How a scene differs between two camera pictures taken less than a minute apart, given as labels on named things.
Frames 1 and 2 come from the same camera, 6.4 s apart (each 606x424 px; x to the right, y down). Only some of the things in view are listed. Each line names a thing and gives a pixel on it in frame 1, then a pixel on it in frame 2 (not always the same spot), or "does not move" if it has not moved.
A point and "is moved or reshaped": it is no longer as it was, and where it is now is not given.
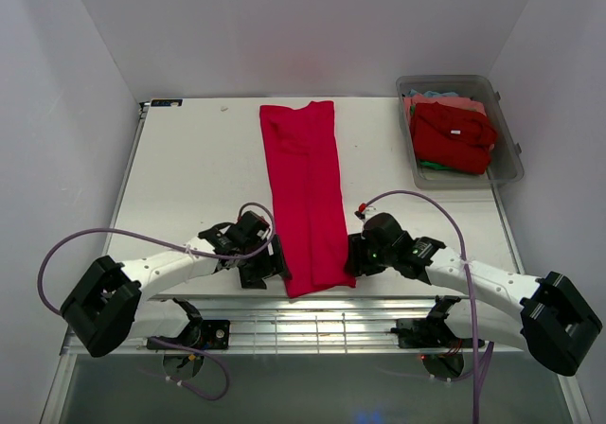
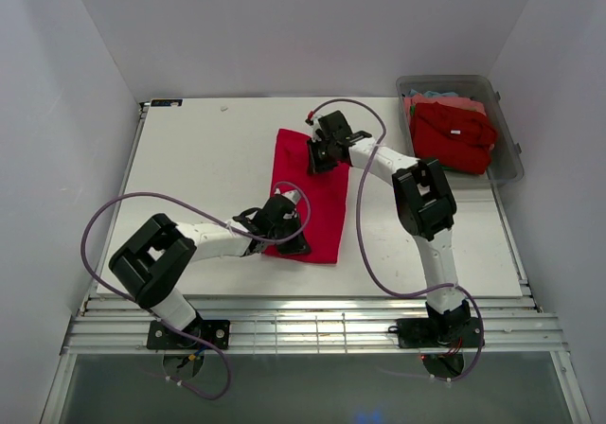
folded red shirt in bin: [452, 138] does not move
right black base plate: [429, 333] does not move
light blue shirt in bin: [432, 94] does not move
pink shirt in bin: [455, 101] does not move
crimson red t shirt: [301, 149] is moved or reshaped
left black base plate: [204, 334] does not move
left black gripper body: [261, 264] to [292, 226]
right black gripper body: [366, 258] to [321, 156]
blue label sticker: [172, 102] does not move
